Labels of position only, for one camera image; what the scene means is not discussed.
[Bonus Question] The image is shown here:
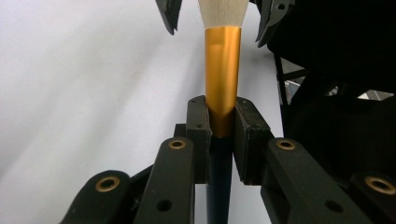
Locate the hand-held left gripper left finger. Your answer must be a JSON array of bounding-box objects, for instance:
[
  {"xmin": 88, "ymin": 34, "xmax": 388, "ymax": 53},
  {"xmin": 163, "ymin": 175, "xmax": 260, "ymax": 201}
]
[{"xmin": 134, "ymin": 95, "xmax": 213, "ymax": 224}]

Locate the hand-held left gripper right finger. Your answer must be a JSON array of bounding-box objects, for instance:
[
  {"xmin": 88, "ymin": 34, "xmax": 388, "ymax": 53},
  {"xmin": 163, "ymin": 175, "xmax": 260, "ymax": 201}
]
[{"xmin": 233, "ymin": 96, "xmax": 372, "ymax": 224}]

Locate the makeup brush with gold ferrule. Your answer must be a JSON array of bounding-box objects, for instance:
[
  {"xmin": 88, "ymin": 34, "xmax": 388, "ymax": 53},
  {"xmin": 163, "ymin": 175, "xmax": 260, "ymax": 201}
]
[{"xmin": 197, "ymin": 0, "xmax": 250, "ymax": 224}]

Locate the white table mat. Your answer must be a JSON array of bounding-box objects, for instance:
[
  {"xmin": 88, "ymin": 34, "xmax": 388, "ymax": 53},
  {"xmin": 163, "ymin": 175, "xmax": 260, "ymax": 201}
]
[{"xmin": 0, "ymin": 0, "xmax": 285, "ymax": 224}]

